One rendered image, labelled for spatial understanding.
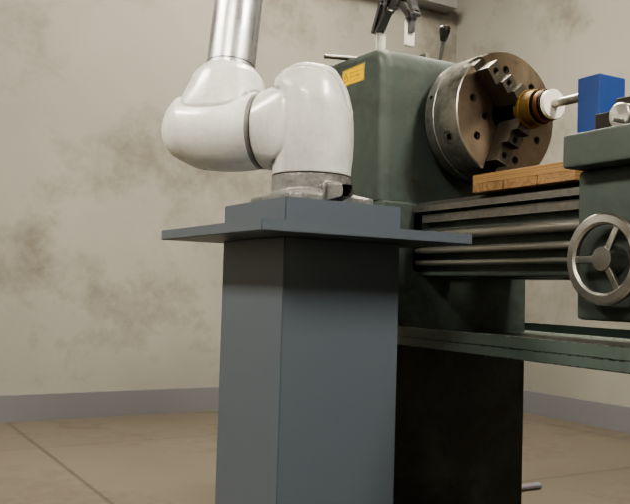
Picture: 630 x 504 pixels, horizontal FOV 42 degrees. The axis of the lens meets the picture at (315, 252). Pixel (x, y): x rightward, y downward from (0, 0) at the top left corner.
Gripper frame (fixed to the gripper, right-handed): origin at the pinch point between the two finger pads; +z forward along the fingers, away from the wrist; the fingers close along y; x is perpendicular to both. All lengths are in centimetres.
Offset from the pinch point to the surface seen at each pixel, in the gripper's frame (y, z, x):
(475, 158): 31.7, 33.9, 2.3
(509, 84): 37.5, 16.4, 7.3
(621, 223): 92, 54, -18
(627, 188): 90, 48, -14
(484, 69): 34.6, 13.0, 2.1
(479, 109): 31.7, 21.9, 3.2
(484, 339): 59, 75, -18
